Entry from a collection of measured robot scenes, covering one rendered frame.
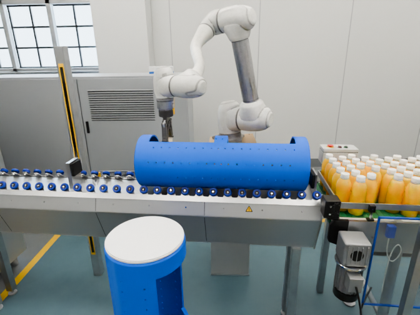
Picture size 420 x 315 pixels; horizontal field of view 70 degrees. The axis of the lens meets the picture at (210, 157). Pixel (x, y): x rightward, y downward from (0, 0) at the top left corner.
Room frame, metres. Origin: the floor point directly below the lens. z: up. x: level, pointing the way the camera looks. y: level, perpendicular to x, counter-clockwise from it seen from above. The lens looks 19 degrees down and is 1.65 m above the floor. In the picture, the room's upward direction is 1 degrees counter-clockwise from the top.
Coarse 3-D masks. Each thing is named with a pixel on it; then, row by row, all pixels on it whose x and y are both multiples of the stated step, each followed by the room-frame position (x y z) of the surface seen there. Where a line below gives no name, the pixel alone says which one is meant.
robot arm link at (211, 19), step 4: (212, 12) 1.88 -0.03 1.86; (216, 12) 1.85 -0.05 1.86; (208, 16) 1.88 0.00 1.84; (212, 16) 1.85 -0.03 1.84; (216, 16) 1.83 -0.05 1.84; (204, 20) 1.86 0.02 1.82; (208, 20) 1.86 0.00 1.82; (212, 20) 1.84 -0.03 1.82; (216, 20) 1.83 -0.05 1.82; (208, 24) 1.84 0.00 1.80; (212, 24) 1.85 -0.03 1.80; (216, 24) 1.84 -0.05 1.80; (212, 28) 1.84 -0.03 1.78; (216, 28) 1.85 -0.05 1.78; (216, 32) 1.87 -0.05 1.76; (220, 32) 1.87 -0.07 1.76
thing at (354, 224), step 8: (336, 224) 1.22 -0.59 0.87; (344, 224) 1.22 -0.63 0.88; (352, 224) 1.21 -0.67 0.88; (360, 224) 1.21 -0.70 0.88; (368, 224) 1.21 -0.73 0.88; (328, 232) 1.23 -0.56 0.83; (336, 232) 1.22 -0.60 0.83; (368, 232) 1.21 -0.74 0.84; (328, 240) 1.22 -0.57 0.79; (336, 240) 1.22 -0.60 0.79; (352, 304) 1.58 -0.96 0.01; (376, 312) 1.24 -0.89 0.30; (384, 312) 1.19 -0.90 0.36
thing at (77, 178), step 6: (66, 162) 1.57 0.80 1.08; (72, 162) 1.58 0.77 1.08; (78, 162) 1.62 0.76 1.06; (66, 168) 1.56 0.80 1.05; (72, 168) 1.56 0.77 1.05; (78, 168) 1.61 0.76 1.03; (72, 174) 1.56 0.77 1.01; (78, 174) 1.62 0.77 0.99; (72, 180) 1.56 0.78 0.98; (78, 180) 1.61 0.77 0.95; (72, 186) 1.55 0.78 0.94
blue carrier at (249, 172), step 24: (144, 144) 1.47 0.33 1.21; (168, 144) 1.46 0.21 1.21; (192, 144) 1.45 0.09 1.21; (216, 144) 1.44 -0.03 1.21; (240, 144) 1.43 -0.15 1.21; (264, 144) 1.42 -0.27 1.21; (288, 144) 1.41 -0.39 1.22; (144, 168) 1.41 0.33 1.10; (168, 168) 1.40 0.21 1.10; (192, 168) 1.39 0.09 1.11; (216, 168) 1.37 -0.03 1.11; (240, 168) 1.36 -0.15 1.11; (264, 168) 1.35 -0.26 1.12; (288, 168) 1.34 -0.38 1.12
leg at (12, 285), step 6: (0, 234) 1.76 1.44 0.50; (0, 240) 1.75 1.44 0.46; (0, 246) 1.73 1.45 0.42; (0, 252) 1.73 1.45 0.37; (6, 252) 1.77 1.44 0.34; (0, 258) 1.73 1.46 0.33; (6, 258) 1.75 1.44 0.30; (0, 264) 1.73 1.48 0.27; (6, 264) 1.74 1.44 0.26; (0, 270) 1.73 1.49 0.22; (6, 270) 1.73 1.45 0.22; (6, 276) 1.73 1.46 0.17; (12, 276) 1.76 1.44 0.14; (6, 282) 1.73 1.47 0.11; (12, 282) 1.75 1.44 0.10; (6, 288) 1.73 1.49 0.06; (12, 288) 1.73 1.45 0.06; (12, 294) 1.73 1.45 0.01
